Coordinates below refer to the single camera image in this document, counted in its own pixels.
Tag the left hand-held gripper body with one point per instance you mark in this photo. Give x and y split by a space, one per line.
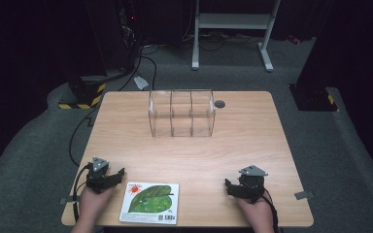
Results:
97 176

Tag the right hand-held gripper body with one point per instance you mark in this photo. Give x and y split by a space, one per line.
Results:
252 186

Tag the green leaf picture book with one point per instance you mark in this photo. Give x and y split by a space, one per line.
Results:
150 202

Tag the clear acrylic divider rack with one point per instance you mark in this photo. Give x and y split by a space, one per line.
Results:
181 113

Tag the person's right hand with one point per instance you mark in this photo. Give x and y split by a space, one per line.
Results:
257 212

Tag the person's left hand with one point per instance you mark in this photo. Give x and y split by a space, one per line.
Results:
92 205

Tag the grey tape strip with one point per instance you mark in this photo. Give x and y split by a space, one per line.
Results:
68 200
303 195

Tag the dark round table grommet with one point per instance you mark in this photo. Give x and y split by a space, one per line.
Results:
220 104

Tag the black column with striped base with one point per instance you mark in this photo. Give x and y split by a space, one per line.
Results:
317 97
84 90

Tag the small red object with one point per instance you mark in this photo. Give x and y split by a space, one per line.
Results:
294 39

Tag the white metal stand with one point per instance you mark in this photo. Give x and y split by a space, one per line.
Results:
233 21

